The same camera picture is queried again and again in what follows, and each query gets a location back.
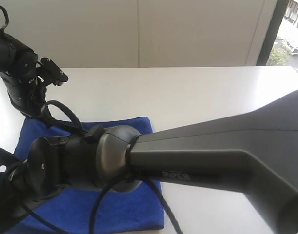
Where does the blue microfiber towel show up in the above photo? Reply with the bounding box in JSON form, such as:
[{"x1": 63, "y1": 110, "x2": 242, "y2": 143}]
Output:
[{"x1": 14, "y1": 118, "x2": 164, "y2": 234}]

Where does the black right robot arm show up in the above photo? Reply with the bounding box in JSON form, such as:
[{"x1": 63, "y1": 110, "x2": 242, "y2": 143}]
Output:
[{"x1": 0, "y1": 90, "x2": 298, "y2": 234}]

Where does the white partition panel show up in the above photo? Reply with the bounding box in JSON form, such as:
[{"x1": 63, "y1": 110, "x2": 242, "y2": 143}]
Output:
[{"x1": 0, "y1": 0, "x2": 276, "y2": 68}]

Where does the white vehicle outside window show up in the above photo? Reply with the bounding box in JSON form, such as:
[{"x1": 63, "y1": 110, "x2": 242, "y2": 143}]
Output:
[{"x1": 289, "y1": 45, "x2": 298, "y2": 56}]

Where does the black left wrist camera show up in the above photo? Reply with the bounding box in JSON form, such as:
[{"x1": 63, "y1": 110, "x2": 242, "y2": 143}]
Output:
[{"x1": 36, "y1": 57, "x2": 68, "y2": 87}]

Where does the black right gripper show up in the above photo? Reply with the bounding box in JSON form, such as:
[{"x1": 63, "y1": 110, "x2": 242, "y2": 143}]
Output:
[{"x1": 0, "y1": 136, "x2": 66, "y2": 234}]

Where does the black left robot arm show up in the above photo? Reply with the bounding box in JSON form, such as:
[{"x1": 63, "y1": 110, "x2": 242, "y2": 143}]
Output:
[{"x1": 0, "y1": 33, "x2": 45, "y2": 118}]

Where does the dark window frame post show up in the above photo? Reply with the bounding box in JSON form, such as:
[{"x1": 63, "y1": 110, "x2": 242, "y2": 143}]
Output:
[{"x1": 256, "y1": 0, "x2": 289, "y2": 66}]

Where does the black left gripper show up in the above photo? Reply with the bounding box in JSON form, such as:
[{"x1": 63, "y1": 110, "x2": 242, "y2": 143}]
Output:
[{"x1": 0, "y1": 72, "x2": 47, "y2": 118}]

